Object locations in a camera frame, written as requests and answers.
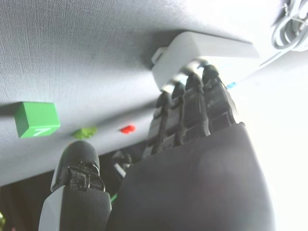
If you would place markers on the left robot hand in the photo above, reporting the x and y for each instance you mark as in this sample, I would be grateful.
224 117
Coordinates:
192 187

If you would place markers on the white power strip blue sockets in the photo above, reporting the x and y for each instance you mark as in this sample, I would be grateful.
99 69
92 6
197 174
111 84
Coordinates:
204 44

